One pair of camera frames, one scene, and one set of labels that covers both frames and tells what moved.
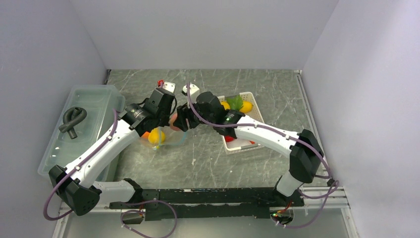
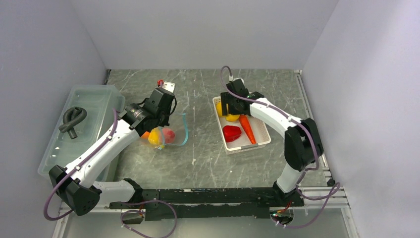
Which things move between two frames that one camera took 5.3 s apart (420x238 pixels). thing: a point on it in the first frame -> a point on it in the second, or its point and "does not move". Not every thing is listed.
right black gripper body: x=193 y=119 -> x=226 y=98
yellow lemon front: x=156 y=136 does not move
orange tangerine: x=145 y=135 does not move
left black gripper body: x=164 y=119 does not move
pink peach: x=172 y=119 -> x=169 y=135
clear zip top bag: x=163 y=135 does not move
